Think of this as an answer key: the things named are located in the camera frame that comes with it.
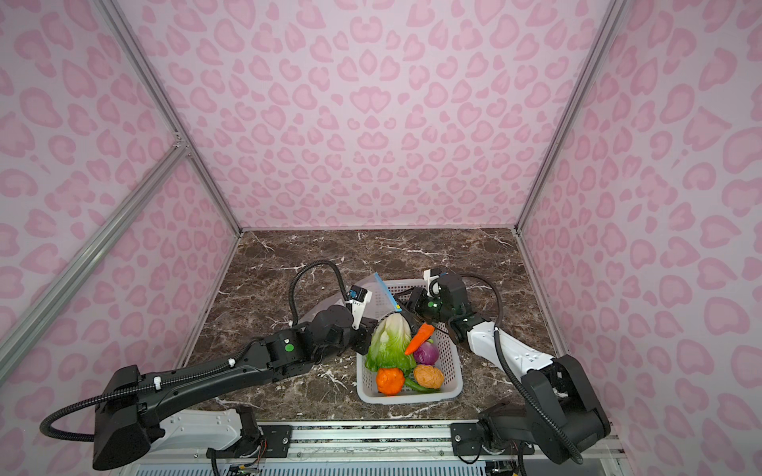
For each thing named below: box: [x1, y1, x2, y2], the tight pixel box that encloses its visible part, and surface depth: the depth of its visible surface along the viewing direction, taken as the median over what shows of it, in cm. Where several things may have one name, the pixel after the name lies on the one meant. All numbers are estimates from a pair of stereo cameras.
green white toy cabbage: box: [365, 313, 417, 372], surface depth 82 cm
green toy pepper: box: [403, 370, 441, 393], surface depth 81 cm
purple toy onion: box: [413, 341, 440, 365], surface depth 83 cm
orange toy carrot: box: [404, 322, 436, 356], surface depth 85 cm
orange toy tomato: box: [376, 366, 405, 396], surface depth 78 cm
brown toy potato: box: [413, 363, 444, 389], surface depth 80 cm
